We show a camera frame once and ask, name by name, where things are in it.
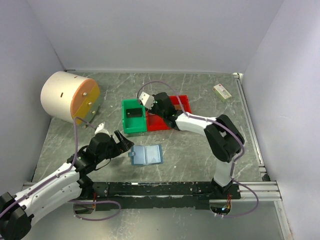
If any round drawer cabinet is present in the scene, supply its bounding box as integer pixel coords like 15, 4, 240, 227
40, 71, 102, 123

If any green plastic bin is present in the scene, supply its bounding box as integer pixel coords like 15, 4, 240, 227
122, 98, 147, 134

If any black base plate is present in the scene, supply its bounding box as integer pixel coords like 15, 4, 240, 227
77, 181, 241, 210

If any blue card holder wallet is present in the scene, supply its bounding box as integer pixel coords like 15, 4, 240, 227
128, 144, 164, 166

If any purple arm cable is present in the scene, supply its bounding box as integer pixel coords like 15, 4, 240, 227
136, 80, 260, 219
0, 116, 122, 226

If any black credit card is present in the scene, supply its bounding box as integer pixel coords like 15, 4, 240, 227
125, 107, 143, 118

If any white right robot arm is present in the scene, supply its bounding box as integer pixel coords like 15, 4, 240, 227
139, 92, 245, 199

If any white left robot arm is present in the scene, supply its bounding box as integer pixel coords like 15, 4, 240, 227
0, 130, 134, 240

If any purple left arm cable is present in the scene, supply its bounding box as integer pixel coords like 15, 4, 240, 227
0, 116, 122, 226

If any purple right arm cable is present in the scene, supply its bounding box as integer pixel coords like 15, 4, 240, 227
136, 80, 260, 219

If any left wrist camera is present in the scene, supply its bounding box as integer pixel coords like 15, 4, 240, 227
94, 122, 110, 135

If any red plastic bin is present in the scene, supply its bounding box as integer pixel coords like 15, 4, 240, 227
169, 95, 192, 114
146, 111, 171, 132

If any small white card box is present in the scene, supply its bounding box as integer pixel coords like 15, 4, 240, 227
212, 83, 232, 102

